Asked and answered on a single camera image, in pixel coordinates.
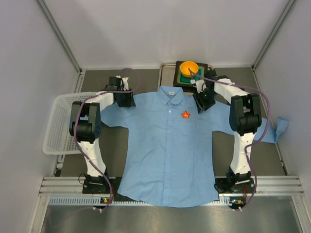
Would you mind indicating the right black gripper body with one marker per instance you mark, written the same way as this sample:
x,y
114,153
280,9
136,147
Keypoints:
x,y
204,103

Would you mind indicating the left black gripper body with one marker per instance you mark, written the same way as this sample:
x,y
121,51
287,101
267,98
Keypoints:
x,y
125,100

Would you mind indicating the red orange brooch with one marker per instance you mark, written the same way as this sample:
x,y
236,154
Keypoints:
x,y
185,115

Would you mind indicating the light blue button shirt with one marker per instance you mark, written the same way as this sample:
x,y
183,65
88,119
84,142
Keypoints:
x,y
169,159

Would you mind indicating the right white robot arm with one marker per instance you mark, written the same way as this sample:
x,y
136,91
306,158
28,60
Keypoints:
x,y
244,121

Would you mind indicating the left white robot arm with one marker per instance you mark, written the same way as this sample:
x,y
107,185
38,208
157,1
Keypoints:
x,y
85,126

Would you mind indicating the black square plate stack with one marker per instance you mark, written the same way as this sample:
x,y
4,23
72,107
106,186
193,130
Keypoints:
x,y
178,63

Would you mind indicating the green square plate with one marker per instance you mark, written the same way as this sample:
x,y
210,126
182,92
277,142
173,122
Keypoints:
x,y
186,80

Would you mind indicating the orange plastic bowl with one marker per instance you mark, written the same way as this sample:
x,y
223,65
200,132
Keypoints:
x,y
187,68

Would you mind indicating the silver metal tray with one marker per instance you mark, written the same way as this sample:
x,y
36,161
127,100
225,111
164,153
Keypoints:
x,y
166,77

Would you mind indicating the white plastic basket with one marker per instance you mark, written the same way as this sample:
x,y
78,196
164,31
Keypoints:
x,y
58,140

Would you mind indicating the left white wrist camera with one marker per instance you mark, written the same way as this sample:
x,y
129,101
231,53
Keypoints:
x,y
123,83

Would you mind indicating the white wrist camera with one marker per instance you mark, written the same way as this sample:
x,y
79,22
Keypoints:
x,y
200,85
123,83

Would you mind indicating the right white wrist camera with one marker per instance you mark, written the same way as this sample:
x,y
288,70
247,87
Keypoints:
x,y
200,85

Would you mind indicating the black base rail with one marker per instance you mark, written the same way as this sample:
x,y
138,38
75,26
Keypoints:
x,y
98,185

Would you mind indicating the white slotted cable duct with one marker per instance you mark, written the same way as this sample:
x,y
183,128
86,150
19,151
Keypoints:
x,y
100,201

